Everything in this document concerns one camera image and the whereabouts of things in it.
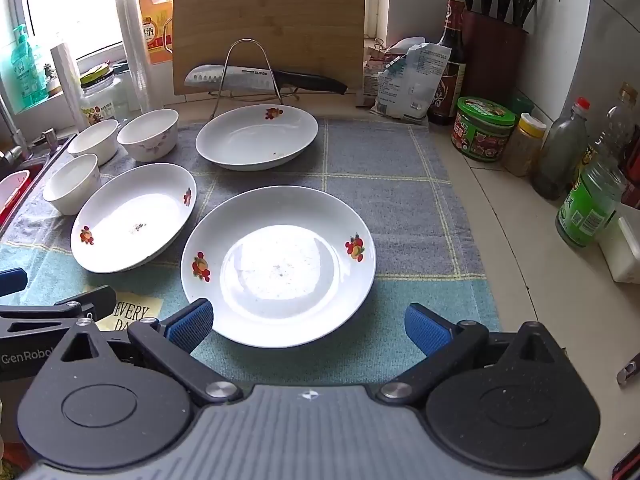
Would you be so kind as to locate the yellow cooking wine jug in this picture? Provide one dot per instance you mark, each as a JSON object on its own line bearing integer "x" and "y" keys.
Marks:
{"x": 155, "y": 20}

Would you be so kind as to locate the bamboo cutting board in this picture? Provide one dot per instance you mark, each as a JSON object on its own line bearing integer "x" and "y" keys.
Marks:
{"x": 270, "y": 10}

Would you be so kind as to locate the tall plastic wrap roll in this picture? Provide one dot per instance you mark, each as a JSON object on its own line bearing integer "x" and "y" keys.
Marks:
{"x": 135, "y": 60}

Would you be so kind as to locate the teal plastic bottle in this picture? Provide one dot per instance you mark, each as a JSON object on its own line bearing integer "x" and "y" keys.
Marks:
{"x": 41, "y": 77}

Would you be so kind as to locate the steel sink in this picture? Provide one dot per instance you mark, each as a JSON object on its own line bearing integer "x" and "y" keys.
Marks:
{"x": 60, "y": 147}

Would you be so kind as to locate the metal tool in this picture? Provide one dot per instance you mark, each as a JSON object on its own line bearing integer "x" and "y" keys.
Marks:
{"x": 629, "y": 370}

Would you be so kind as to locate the yellow lid spice jar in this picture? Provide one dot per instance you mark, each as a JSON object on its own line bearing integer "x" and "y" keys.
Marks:
{"x": 522, "y": 150}

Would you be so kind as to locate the green lidded sauce tub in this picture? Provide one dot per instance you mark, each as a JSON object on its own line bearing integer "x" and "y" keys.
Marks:
{"x": 480, "y": 130}

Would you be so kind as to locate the dark red knife block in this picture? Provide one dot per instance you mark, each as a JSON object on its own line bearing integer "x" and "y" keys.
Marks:
{"x": 492, "y": 60}

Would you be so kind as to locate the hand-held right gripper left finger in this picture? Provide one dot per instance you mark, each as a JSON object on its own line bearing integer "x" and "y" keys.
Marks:
{"x": 192, "y": 327}

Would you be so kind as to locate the dark soy sauce bottle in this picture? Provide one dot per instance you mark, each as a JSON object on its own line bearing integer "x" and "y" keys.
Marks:
{"x": 445, "y": 90}

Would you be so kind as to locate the metal faucet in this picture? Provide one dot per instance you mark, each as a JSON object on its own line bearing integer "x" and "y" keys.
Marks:
{"x": 10, "y": 152}

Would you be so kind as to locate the dark glass bottle red cap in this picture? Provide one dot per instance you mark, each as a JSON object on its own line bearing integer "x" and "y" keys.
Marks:
{"x": 557, "y": 160}

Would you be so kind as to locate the metal sink knob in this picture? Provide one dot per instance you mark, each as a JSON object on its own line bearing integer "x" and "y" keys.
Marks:
{"x": 49, "y": 136}

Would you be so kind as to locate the clear plastic bottle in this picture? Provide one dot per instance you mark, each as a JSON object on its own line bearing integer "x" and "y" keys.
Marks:
{"x": 620, "y": 125}

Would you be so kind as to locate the floral print white bowl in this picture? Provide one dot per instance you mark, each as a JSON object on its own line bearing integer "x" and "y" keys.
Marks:
{"x": 150, "y": 140}

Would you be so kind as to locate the black scissors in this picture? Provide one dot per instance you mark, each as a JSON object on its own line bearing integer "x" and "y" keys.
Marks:
{"x": 524, "y": 2}

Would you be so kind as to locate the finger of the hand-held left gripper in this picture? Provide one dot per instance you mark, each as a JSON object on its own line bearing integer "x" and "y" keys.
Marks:
{"x": 12, "y": 281}
{"x": 95, "y": 300}

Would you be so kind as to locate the glass jar with green lid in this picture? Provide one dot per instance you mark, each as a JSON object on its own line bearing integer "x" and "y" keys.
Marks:
{"x": 102, "y": 105}

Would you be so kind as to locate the grey blue checked towel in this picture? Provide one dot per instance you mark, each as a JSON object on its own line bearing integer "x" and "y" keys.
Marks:
{"x": 400, "y": 185}

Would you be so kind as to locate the large fruit print plate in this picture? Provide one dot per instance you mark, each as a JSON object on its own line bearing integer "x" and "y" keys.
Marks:
{"x": 280, "y": 265}

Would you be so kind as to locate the green label bottle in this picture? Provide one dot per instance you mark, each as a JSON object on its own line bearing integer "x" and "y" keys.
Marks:
{"x": 587, "y": 210}

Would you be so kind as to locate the short plastic wrap roll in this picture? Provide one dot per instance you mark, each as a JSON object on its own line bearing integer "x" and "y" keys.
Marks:
{"x": 67, "y": 85}

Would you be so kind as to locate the white plastic box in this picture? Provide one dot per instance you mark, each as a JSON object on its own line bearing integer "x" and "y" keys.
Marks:
{"x": 622, "y": 255}

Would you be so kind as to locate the plain white bowl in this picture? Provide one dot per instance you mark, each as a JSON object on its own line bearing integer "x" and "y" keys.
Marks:
{"x": 70, "y": 190}
{"x": 95, "y": 147}

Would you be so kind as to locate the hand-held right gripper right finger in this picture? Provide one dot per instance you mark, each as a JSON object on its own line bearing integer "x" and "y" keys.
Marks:
{"x": 425, "y": 332}

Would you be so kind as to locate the teal pump soap bottle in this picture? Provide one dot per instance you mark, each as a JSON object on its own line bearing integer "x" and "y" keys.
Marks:
{"x": 25, "y": 75}

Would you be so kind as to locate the white plastic container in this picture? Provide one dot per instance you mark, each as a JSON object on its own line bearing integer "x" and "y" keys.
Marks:
{"x": 12, "y": 190}

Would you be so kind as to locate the fruit print white plate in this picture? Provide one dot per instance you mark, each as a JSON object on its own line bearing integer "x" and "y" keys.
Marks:
{"x": 130, "y": 215}
{"x": 250, "y": 135}

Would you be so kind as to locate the white blue printed bag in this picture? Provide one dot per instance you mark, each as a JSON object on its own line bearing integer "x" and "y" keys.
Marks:
{"x": 415, "y": 85}

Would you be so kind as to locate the orange white bag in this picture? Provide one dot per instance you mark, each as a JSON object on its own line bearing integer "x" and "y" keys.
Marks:
{"x": 372, "y": 75}

